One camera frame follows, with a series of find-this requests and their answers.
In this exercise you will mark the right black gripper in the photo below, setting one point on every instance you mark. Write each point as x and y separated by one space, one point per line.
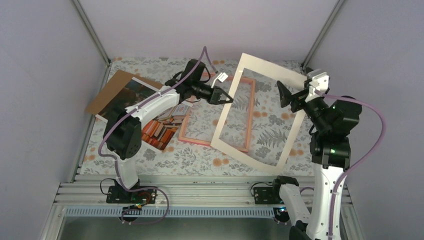
285 96

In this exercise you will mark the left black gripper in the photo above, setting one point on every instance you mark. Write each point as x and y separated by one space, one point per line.
214 97

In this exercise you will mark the orange pink wooden frame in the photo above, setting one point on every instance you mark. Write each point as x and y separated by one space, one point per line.
198 132

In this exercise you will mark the cat and books photo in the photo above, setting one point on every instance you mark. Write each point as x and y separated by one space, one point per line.
157 132

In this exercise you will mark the brown cardboard backing board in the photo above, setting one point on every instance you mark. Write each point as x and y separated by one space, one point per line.
116 83

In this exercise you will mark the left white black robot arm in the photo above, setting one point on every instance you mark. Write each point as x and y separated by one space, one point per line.
123 133

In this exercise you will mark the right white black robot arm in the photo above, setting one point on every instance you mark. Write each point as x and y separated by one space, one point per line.
330 155

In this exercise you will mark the floral patterned table mat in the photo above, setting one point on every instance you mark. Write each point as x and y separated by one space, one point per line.
270 128

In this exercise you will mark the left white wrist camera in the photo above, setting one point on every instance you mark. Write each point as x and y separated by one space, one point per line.
219 77

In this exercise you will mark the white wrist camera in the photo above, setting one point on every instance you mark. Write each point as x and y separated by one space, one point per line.
219 77
318 83

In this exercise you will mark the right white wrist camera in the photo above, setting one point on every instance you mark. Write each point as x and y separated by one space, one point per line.
318 83

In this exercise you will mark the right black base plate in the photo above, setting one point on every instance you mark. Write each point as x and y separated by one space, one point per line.
266 195

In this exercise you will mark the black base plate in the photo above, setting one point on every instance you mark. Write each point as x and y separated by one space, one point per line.
266 195
117 195

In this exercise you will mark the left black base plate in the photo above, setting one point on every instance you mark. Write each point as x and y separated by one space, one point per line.
117 195

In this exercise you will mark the aluminium rail base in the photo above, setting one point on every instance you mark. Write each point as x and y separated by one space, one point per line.
177 196

